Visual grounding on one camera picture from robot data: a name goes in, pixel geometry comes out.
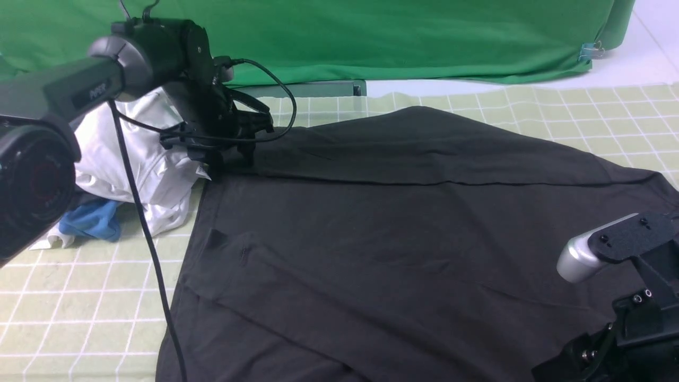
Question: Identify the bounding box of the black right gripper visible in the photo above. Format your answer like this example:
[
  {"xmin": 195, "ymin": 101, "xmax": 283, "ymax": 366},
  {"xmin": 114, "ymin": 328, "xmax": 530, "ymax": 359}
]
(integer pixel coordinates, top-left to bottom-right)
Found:
[{"xmin": 533, "ymin": 249, "xmax": 677, "ymax": 381}]

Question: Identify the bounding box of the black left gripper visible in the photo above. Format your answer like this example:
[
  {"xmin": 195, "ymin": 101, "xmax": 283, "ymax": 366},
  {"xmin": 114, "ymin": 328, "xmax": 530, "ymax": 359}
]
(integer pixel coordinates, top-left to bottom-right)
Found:
[{"xmin": 159, "ymin": 80, "xmax": 274, "ymax": 167}]

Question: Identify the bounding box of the dark gray long-sleeved shirt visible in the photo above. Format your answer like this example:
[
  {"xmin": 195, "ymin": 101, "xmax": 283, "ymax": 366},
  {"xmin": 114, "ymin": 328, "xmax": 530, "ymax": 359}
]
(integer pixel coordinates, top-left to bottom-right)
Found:
[{"xmin": 171, "ymin": 107, "xmax": 677, "ymax": 381}]

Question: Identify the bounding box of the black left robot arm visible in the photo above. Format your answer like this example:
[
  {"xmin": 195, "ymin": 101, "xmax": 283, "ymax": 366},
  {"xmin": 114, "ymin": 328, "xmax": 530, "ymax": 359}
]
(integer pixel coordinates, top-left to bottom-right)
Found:
[{"xmin": 2, "ymin": 15, "xmax": 278, "ymax": 264}]

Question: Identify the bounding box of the white crumpled shirt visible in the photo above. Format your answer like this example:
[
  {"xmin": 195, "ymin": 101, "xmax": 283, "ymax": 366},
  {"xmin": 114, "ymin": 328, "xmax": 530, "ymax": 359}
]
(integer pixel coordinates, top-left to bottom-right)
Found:
[{"xmin": 31, "ymin": 104, "xmax": 208, "ymax": 250}]

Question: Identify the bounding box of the blue crumpled shirt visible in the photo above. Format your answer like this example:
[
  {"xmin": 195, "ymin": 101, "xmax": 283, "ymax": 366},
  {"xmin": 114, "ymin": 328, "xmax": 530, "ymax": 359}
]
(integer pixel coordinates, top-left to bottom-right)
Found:
[{"xmin": 57, "ymin": 199, "xmax": 121, "ymax": 242}]

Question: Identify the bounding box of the green backdrop cloth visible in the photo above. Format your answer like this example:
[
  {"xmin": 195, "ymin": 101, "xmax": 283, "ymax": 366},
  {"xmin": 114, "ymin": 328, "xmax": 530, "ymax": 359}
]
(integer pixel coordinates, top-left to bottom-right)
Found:
[{"xmin": 0, "ymin": 0, "xmax": 636, "ymax": 88}]

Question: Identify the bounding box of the light green checkered tablecloth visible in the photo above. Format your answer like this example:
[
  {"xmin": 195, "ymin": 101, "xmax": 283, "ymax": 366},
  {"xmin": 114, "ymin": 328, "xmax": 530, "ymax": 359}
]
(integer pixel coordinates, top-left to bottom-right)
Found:
[{"xmin": 1, "ymin": 83, "xmax": 678, "ymax": 381}]

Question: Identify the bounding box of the blue binder clip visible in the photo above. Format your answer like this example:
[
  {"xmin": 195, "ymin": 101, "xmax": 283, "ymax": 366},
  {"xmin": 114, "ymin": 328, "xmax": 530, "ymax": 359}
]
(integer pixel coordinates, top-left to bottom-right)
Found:
[{"xmin": 578, "ymin": 41, "xmax": 606, "ymax": 62}]

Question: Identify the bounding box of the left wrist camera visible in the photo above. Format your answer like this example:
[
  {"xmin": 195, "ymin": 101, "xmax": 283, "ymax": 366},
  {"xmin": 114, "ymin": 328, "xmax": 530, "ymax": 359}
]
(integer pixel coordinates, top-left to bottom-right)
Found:
[{"xmin": 184, "ymin": 22, "xmax": 234, "ymax": 85}]

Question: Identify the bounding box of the black left camera cable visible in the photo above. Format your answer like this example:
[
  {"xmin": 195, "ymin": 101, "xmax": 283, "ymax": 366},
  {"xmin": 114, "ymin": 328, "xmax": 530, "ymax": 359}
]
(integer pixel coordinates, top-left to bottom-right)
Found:
[{"xmin": 108, "ymin": 57, "xmax": 298, "ymax": 382}]

